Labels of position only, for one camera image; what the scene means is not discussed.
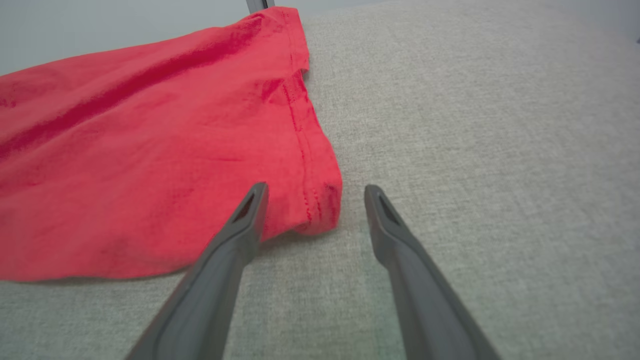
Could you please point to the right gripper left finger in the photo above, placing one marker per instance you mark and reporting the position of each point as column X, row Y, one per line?
column 215, row 290

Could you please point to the grey partition post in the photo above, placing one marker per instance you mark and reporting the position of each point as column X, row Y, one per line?
column 257, row 5

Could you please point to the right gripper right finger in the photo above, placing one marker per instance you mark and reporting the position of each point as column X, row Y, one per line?
column 425, row 300

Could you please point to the red shorts with white stripe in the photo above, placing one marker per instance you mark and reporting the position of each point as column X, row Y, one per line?
column 150, row 150

